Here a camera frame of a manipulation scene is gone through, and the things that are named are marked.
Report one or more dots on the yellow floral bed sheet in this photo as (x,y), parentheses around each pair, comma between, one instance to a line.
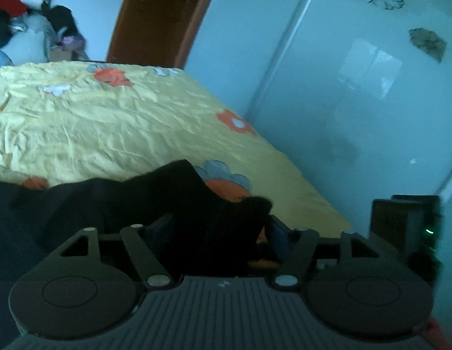
(71,121)

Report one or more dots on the white floral wardrobe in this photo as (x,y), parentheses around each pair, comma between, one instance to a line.
(357,93)

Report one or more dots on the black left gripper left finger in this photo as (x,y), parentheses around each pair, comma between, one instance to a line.
(88,285)

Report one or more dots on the black pants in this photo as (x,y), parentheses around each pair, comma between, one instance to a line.
(210,232)

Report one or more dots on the brown wooden door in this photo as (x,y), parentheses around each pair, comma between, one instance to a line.
(156,32)

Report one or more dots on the pile of assorted clothes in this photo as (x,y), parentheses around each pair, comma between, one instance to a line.
(36,31)

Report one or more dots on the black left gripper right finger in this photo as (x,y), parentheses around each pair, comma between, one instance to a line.
(350,286)

